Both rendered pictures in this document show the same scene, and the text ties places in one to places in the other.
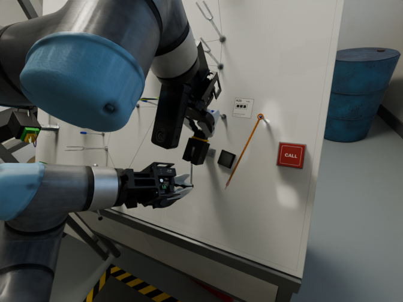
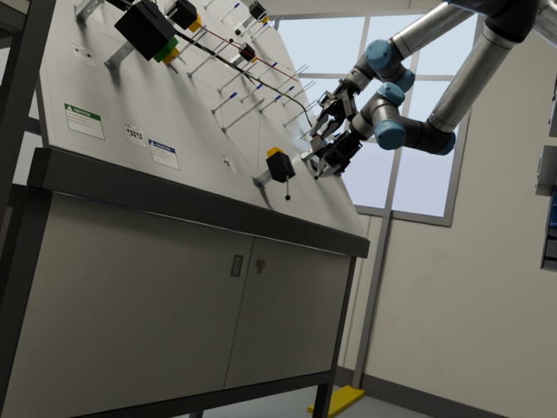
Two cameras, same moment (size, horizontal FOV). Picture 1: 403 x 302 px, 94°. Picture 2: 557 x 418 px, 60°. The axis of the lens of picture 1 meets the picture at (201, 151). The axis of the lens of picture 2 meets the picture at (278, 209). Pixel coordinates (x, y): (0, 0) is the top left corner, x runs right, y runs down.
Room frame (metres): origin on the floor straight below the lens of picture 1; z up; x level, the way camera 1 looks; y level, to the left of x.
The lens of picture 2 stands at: (0.31, 1.56, 0.78)
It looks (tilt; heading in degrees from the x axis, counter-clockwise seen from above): 4 degrees up; 276
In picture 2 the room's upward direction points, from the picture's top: 11 degrees clockwise
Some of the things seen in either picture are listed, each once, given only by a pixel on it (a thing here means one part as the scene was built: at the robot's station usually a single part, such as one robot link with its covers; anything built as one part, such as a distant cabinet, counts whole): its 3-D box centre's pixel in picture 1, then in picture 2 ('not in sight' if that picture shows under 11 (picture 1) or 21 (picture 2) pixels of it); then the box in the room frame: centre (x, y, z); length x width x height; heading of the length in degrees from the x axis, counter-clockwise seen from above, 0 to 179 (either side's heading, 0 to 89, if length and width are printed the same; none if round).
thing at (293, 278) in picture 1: (126, 214); (261, 223); (0.47, 0.33, 0.83); 1.18 x 0.06 x 0.06; 59
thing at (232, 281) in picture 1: (202, 263); (297, 312); (0.35, 0.08, 0.60); 0.55 x 0.03 x 0.39; 59
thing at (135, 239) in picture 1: (108, 223); (152, 310); (0.64, 0.55, 0.60); 0.55 x 0.02 x 0.39; 59
